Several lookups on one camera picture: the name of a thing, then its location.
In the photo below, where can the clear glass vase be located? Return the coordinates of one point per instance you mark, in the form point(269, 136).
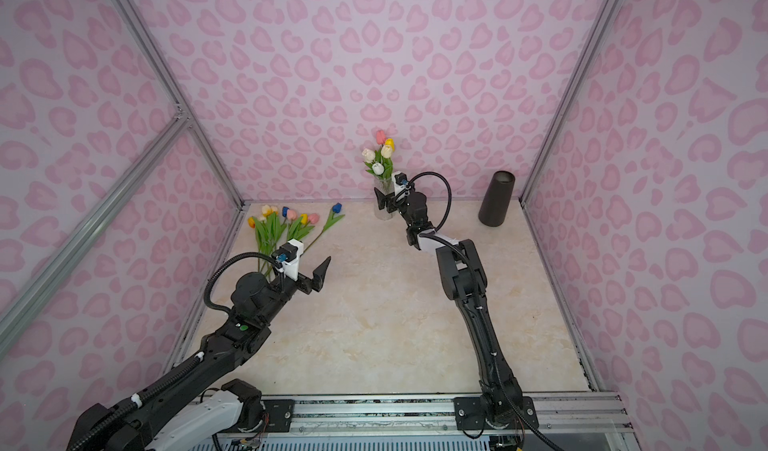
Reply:
point(382, 188)

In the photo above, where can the blue tulip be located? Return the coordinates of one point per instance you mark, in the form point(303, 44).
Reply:
point(334, 216)

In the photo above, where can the bunch of artificial tulips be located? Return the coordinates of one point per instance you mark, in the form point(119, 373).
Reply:
point(272, 226)

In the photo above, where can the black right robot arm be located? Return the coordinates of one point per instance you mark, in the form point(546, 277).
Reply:
point(502, 403)

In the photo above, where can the diagonal aluminium frame bar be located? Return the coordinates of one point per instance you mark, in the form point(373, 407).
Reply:
point(39, 290)

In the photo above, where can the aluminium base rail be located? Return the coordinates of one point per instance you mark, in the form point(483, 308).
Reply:
point(566, 420)

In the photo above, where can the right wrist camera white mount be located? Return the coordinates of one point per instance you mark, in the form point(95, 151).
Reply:
point(401, 186)

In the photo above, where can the black tapered vase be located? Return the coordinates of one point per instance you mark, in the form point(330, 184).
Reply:
point(497, 199)

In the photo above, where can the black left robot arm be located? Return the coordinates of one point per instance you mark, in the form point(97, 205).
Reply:
point(166, 414)

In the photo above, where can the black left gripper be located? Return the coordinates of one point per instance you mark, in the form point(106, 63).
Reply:
point(305, 282)

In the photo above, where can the cream white tulip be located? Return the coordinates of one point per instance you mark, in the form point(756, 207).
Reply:
point(386, 152)

